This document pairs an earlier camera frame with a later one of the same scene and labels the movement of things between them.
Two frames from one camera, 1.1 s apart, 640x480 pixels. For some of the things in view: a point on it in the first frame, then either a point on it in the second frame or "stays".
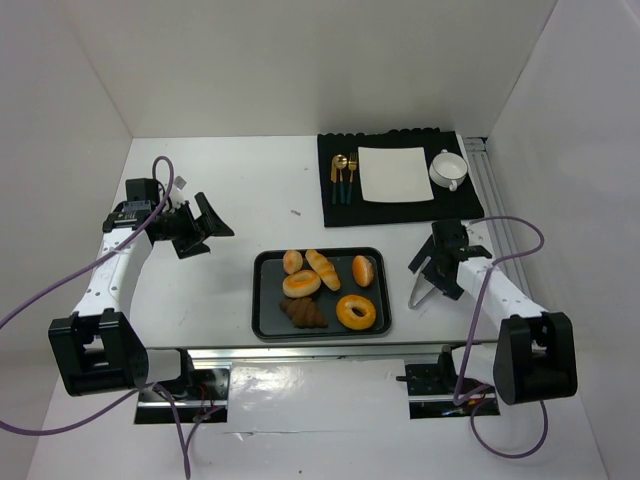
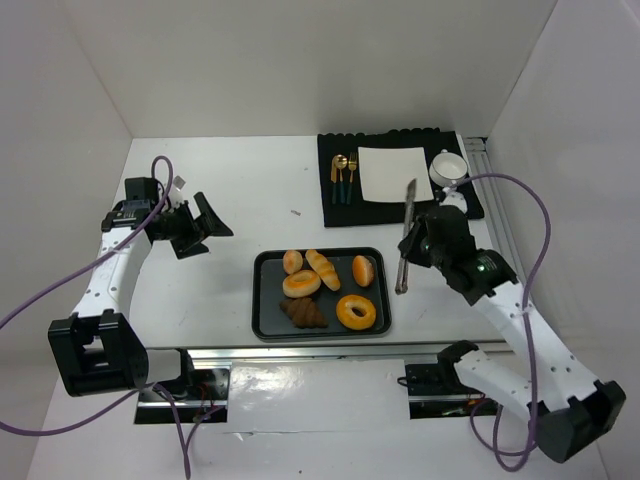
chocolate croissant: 304,313 stays
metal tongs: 421,289 → 401,287
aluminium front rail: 333,351 stays
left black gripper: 191,229 stays
